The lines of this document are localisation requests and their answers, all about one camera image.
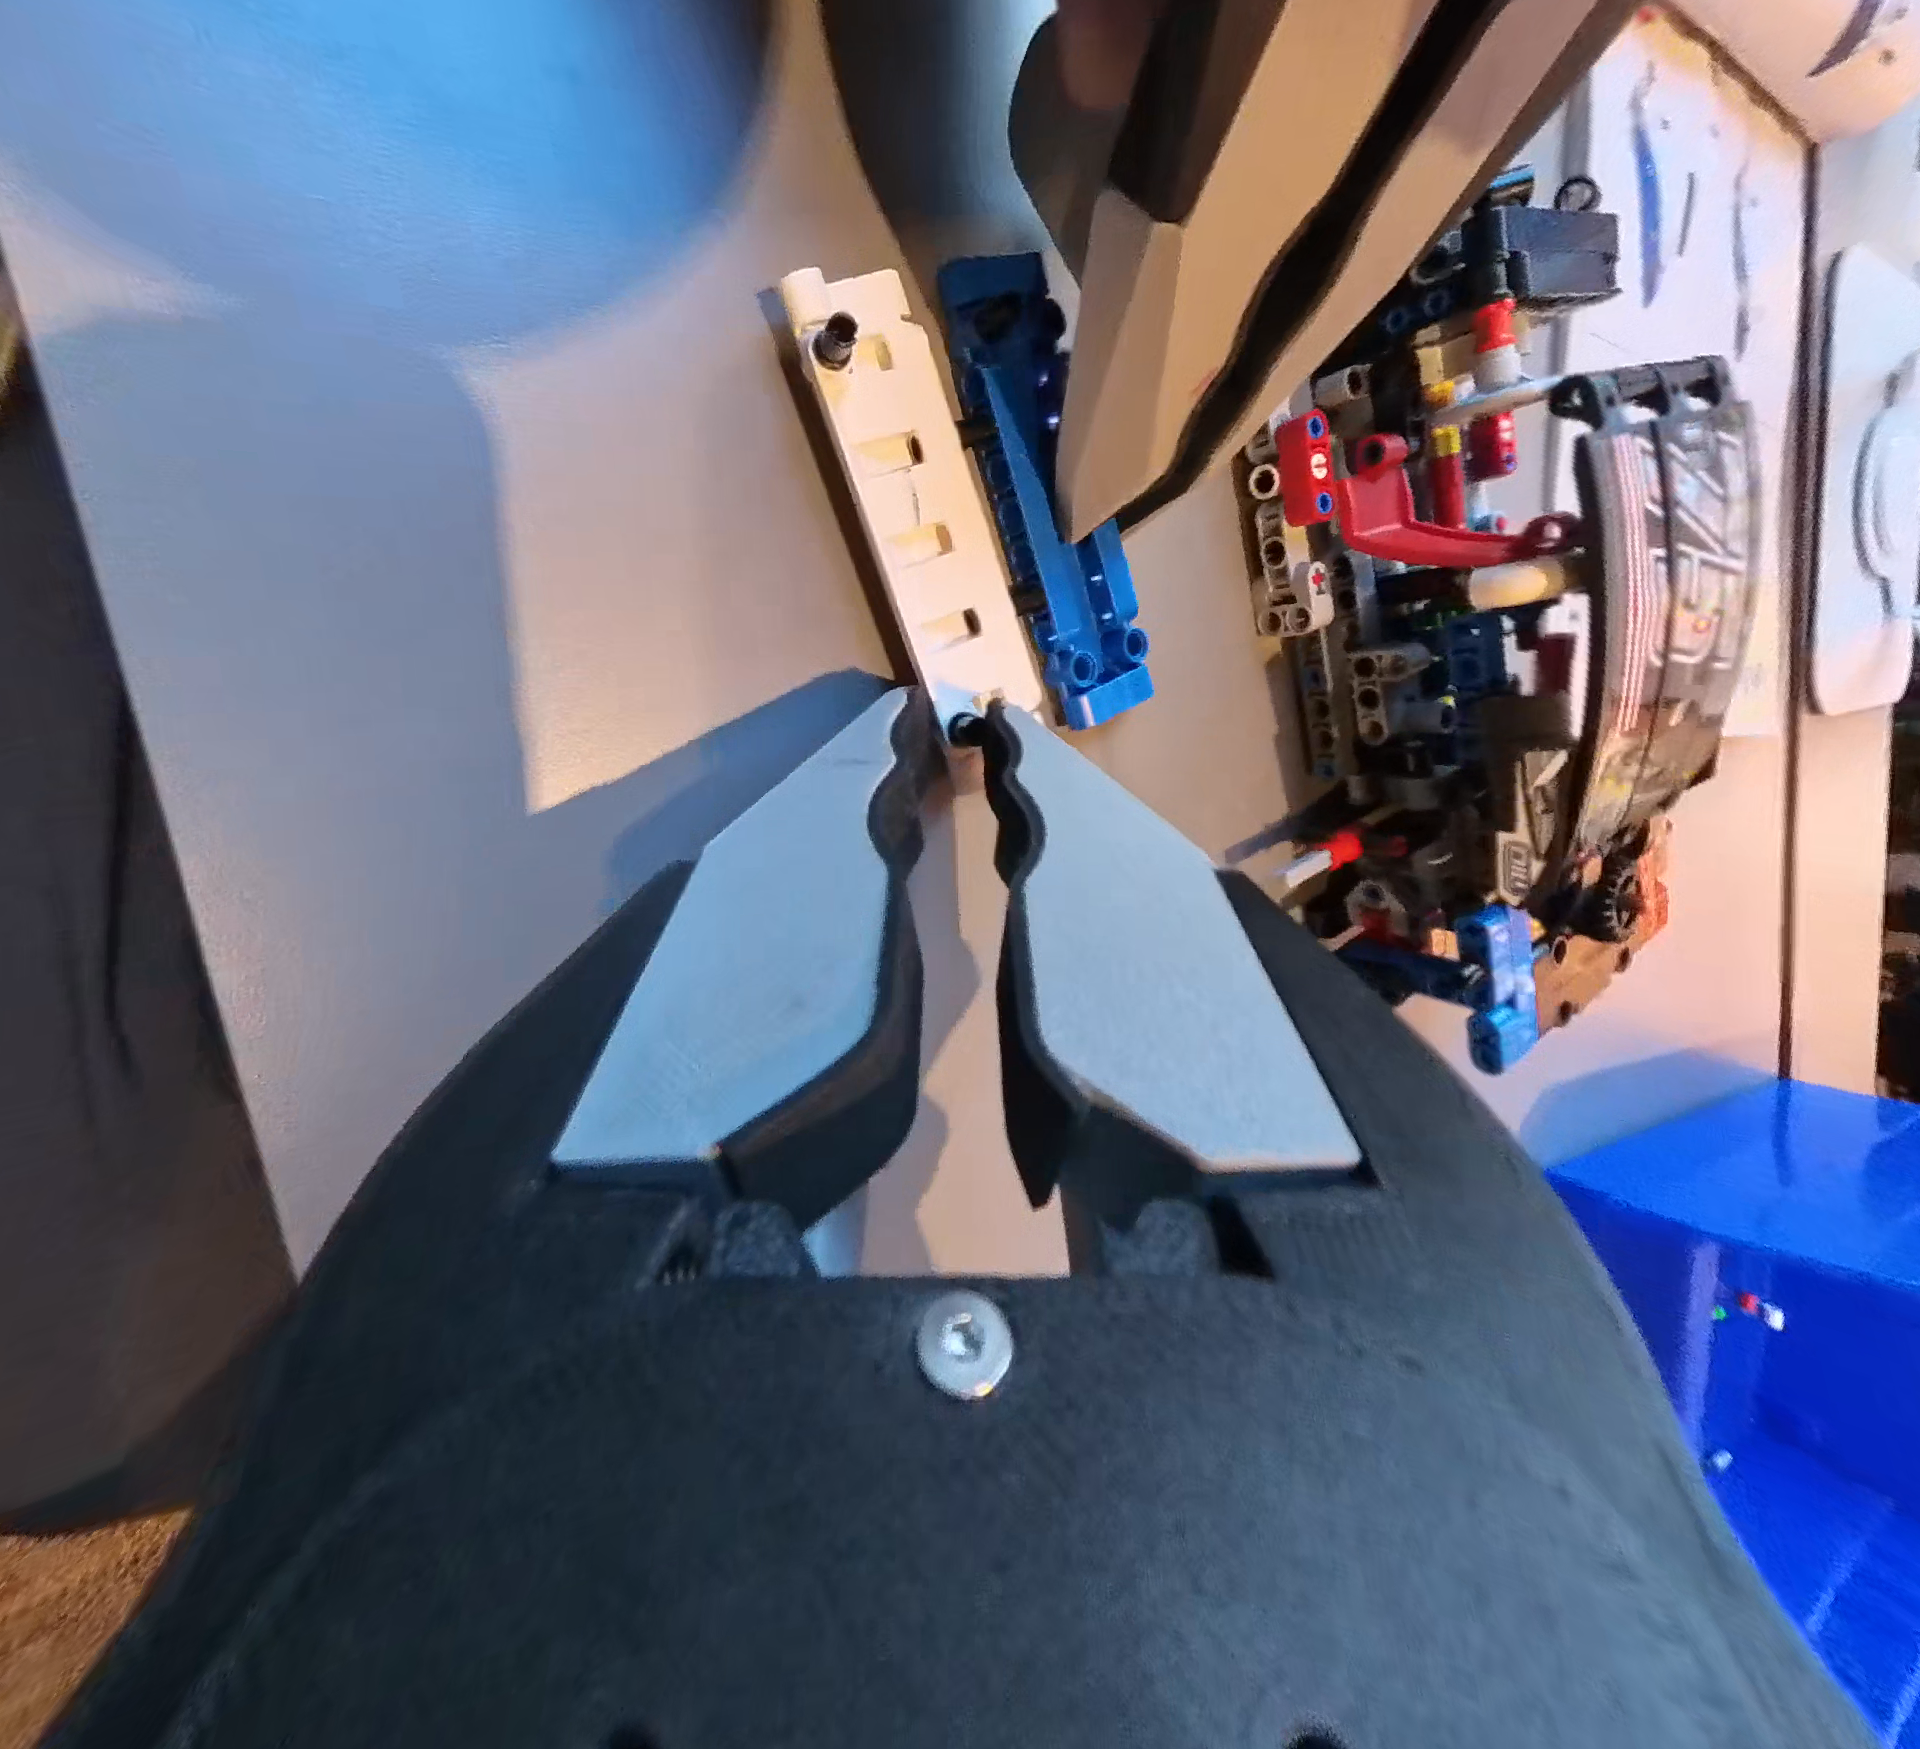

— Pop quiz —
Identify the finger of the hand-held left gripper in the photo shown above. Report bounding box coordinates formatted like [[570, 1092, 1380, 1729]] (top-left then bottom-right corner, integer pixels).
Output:
[[1054, 0, 1483, 539], [1124, 0, 1633, 536]]

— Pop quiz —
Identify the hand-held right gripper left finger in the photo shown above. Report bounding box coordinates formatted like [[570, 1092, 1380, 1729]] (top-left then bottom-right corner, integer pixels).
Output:
[[553, 686, 952, 1231]]

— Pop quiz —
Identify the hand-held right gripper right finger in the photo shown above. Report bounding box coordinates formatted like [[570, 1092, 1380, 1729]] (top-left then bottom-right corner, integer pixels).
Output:
[[978, 704, 1371, 1213]]

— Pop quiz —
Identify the black brick race car model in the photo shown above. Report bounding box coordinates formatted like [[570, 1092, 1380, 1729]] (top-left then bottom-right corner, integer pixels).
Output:
[[1224, 168, 1760, 1078]]

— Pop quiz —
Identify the white brick panel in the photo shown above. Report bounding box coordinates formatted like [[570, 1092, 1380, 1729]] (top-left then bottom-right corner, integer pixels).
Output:
[[758, 261, 1050, 748]]

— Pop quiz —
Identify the grey desk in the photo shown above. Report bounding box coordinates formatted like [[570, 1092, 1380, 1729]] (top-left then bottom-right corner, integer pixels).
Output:
[[0, 0, 1920, 1279]]

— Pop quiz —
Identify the open instruction booklet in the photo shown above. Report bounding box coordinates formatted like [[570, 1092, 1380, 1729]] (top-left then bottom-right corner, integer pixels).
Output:
[[1558, 0, 1920, 746]]

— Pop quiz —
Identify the instruction sheet on stand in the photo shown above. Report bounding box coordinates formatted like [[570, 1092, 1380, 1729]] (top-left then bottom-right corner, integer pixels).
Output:
[[1808, 251, 1920, 714]]

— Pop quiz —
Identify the blue storage bin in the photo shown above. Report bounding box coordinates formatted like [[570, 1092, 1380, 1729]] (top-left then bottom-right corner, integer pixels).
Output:
[[1546, 1082, 1920, 1749]]

